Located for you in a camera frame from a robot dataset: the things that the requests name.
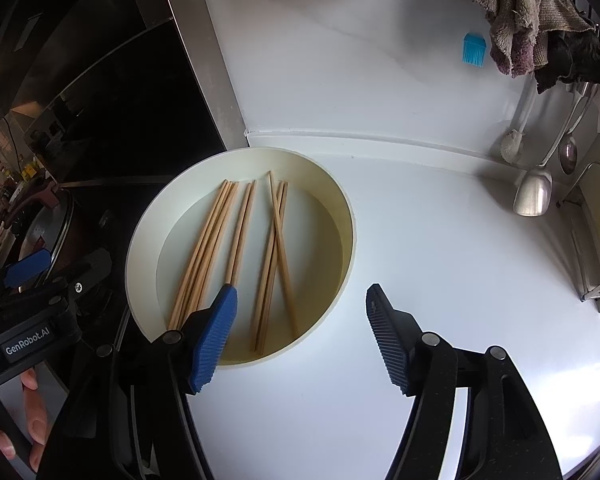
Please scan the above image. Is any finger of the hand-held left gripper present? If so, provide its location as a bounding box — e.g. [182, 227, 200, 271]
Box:
[0, 248, 64, 319]
[55, 248, 114, 342]

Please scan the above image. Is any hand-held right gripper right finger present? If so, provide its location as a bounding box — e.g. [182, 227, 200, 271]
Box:
[365, 283, 564, 480]

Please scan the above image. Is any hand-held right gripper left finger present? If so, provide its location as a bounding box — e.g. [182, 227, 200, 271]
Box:
[37, 283, 239, 480]

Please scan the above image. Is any bunch of wooden chopsticks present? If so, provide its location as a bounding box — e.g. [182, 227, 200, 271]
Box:
[167, 170, 301, 356]

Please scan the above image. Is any white round bowl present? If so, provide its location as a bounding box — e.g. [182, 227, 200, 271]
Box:
[125, 146, 355, 369]

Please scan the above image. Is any person's left hand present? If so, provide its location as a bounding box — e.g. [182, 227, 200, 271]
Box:
[0, 366, 50, 470]

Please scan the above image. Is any steel pot with lid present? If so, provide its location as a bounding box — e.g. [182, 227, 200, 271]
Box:
[10, 187, 76, 274]

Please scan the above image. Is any hanging metal ladle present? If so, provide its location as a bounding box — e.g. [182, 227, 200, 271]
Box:
[512, 85, 594, 217]

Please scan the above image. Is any white dish brush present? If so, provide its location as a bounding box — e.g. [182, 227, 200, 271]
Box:
[500, 85, 538, 163]

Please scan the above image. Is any blue silicone brush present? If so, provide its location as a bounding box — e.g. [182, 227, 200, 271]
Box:
[461, 32, 488, 68]

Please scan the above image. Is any dark cloth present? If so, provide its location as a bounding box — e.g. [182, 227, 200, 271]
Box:
[534, 30, 600, 95]

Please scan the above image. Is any beige towel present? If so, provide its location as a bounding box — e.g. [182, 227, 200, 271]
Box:
[474, 0, 594, 79]

